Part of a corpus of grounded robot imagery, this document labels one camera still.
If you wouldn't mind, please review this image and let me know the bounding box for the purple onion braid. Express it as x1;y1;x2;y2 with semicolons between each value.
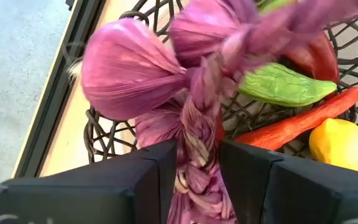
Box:
68;0;358;224

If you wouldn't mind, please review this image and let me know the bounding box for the dark woven wire basket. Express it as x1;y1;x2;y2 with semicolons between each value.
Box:
84;0;358;175

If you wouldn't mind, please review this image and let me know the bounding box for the red chili pepper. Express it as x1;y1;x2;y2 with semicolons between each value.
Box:
283;30;341;84

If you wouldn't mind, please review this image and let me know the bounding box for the orange carrot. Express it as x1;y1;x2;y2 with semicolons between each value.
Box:
234;86;358;152

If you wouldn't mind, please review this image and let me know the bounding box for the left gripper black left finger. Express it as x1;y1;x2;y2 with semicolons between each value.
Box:
0;139;178;224

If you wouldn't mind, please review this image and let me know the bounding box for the green ridged gourd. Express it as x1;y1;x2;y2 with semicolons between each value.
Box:
238;62;338;108

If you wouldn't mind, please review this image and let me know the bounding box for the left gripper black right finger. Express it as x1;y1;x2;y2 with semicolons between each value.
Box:
218;139;358;224

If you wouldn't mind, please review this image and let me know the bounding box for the yellow lemon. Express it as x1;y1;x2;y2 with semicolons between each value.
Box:
308;118;358;174

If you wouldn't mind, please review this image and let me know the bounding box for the green pear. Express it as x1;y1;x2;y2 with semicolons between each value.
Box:
256;0;298;14

